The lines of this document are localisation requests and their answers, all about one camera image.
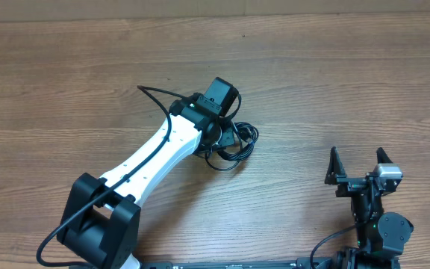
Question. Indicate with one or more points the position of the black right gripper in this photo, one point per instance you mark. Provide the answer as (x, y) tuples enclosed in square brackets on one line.
[(336, 175)]

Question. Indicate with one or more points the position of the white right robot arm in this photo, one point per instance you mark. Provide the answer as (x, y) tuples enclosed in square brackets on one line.
[(381, 235)]

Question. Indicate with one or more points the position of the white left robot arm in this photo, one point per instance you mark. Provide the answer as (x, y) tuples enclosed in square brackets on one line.
[(101, 219)]

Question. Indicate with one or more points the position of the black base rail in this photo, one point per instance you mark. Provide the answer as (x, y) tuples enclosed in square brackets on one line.
[(299, 263)]

